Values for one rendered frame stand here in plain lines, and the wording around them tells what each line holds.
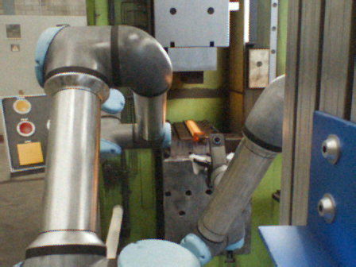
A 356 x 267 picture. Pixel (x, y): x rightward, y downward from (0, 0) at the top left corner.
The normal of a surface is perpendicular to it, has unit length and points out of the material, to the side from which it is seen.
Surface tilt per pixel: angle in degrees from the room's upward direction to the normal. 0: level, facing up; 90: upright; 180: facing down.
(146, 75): 119
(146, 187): 90
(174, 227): 90
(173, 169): 90
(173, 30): 90
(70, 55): 54
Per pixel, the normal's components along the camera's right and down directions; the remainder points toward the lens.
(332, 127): -1.00, 0.02
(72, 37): 0.05, -0.51
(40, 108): 0.42, -0.35
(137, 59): 0.45, 0.26
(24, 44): 0.24, 0.19
